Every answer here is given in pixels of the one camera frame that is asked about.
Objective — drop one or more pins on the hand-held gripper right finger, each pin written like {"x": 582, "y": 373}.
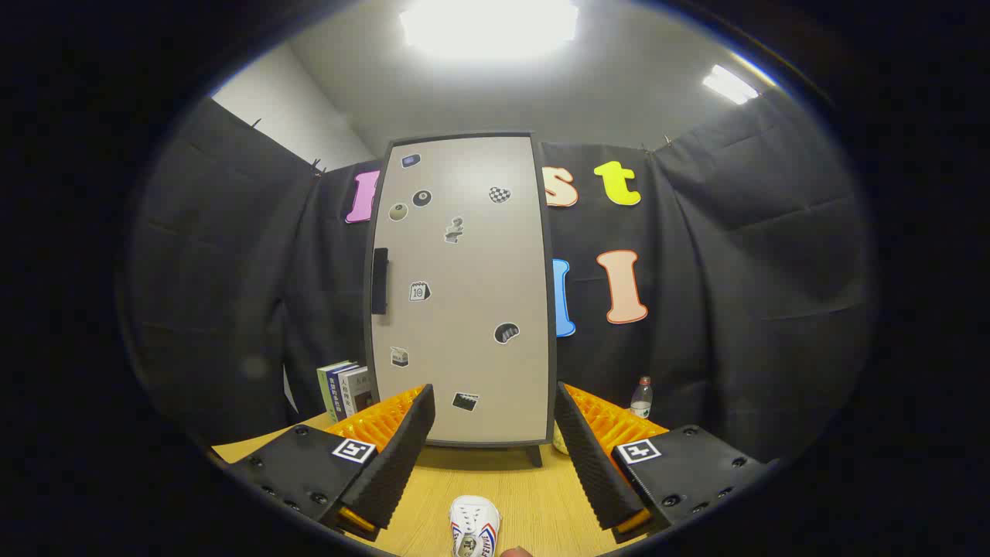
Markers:
{"x": 592, "y": 464}

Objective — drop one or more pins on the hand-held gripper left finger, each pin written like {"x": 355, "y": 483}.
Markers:
{"x": 402, "y": 456}

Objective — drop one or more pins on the white shoe red blue stripes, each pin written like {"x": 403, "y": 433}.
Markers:
{"x": 473, "y": 518}

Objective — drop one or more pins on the grey shoe cabinet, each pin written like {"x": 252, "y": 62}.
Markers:
{"x": 553, "y": 294}

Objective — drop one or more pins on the yellow bumpy plush toy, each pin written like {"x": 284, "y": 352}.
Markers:
{"x": 558, "y": 442}

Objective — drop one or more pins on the red cap plastic bottle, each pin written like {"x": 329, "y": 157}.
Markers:
{"x": 641, "y": 402}

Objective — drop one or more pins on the white grey book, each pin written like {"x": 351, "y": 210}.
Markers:
{"x": 357, "y": 391}

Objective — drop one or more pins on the dark blue book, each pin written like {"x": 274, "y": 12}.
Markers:
{"x": 335, "y": 391}

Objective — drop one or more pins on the green book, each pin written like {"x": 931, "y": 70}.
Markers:
{"x": 325, "y": 391}

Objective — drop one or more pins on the ceiling light panel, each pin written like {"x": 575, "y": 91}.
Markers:
{"x": 487, "y": 27}

